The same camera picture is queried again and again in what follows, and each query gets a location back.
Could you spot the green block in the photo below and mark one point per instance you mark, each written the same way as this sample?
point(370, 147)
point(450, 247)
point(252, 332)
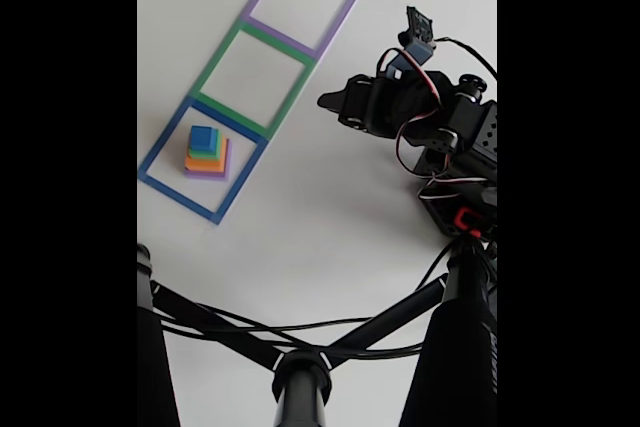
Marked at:
point(219, 144)

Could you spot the large purple block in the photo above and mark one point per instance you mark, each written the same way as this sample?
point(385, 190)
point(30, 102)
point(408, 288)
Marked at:
point(228, 174)

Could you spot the small blue block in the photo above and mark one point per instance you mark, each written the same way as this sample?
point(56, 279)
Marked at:
point(202, 137)

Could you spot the orange block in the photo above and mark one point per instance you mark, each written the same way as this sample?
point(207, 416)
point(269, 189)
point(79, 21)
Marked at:
point(200, 163)

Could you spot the red clamp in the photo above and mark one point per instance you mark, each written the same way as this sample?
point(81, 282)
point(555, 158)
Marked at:
point(467, 221)

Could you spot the black tripod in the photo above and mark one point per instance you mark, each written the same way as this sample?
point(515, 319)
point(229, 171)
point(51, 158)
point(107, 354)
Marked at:
point(300, 387)

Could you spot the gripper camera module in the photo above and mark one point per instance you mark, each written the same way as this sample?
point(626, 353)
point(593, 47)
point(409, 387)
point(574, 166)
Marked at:
point(417, 37)

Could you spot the purple square frame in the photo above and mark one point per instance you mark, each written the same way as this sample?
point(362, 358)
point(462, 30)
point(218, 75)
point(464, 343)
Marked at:
point(260, 3)

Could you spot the green square frame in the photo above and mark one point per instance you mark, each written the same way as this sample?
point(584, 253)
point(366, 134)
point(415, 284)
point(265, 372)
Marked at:
point(215, 67)

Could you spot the blue square frame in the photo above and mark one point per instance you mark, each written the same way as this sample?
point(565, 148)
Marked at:
point(165, 144)

